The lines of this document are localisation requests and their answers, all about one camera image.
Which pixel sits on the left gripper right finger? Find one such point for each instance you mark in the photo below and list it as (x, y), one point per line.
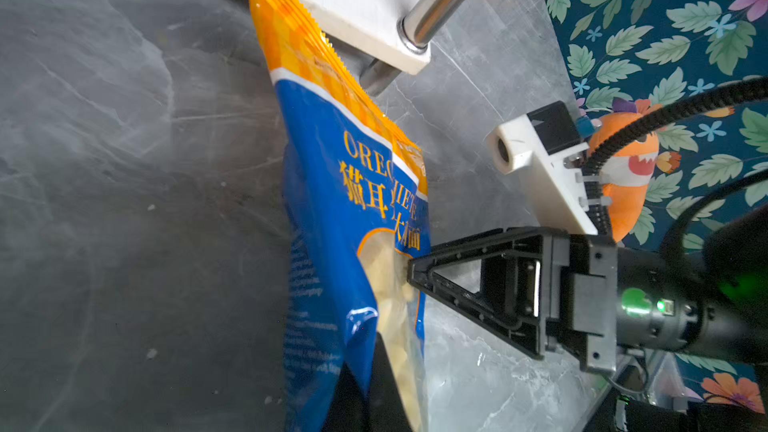
(386, 412)

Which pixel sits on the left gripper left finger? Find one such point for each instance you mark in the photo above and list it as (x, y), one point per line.
(348, 411)

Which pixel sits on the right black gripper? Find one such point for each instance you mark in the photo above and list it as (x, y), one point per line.
(600, 297)

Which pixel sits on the blue orecchiette pasta bag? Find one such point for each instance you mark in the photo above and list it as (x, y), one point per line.
(355, 192)

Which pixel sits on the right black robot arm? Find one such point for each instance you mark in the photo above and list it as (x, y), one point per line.
(731, 266)

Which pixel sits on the orange shark plush toy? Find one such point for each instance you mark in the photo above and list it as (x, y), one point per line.
(627, 174)

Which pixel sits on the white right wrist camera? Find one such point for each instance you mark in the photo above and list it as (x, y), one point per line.
(541, 148)

